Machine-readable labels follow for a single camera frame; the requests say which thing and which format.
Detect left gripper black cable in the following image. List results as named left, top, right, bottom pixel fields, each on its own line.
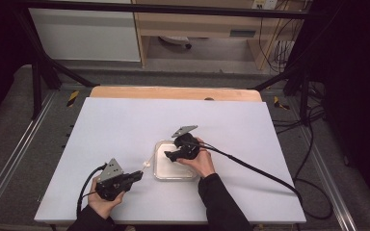
left=76, top=163, right=108, bottom=219

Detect black metal frame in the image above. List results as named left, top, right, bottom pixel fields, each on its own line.
left=13, top=0, right=327, bottom=121

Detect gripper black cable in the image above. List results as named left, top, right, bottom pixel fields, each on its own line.
left=76, top=163, right=108, bottom=219
left=181, top=139, right=334, bottom=221

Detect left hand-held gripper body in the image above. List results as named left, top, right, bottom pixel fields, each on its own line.
left=94, top=158, right=133, bottom=202

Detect aluminium floor rail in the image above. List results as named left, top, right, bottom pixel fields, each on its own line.
left=0, top=90, right=58, bottom=214
left=297, top=126, right=358, bottom=231

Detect white chair base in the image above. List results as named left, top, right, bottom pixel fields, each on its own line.
left=158, top=35, right=194, bottom=50

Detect person's left hand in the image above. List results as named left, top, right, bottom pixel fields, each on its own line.
left=88, top=177, right=126, bottom=220

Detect wooden desk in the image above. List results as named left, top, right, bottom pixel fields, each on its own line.
left=131, top=0, right=309, bottom=70

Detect yellow black tape marker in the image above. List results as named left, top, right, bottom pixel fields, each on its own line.
left=273, top=95, right=291, bottom=112
left=66, top=90, right=80, bottom=109

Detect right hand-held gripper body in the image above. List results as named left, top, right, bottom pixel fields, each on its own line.
left=172, top=125, right=202, bottom=161

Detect black hanging cables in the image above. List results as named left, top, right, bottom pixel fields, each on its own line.
left=258, top=0, right=306, bottom=74

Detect thin wooden stick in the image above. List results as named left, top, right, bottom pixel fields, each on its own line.
left=141, top=150, right=158, bottom=172

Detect wooden table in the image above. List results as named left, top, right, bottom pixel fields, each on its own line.
left=89, top=85, right=263, bottom=103

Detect person's right hand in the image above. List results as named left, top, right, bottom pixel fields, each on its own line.
left=176, top=137, right=217, bottom=179

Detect square metal tray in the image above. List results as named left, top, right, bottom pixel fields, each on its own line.
left=152, top=139, right=199, bottom=181

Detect white cabinet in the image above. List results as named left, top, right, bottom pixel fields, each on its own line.
left=28, top=7, right=142, bottom=63

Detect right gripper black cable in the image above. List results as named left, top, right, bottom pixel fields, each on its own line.
left=181, top=139, right=334, bottom=221

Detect white power strip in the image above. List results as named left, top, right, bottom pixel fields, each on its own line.
left=251, top=0, right=278, bottom=11

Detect black floor cable bundle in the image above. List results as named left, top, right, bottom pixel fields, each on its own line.
left=272, top=81, right=327, bottom=135

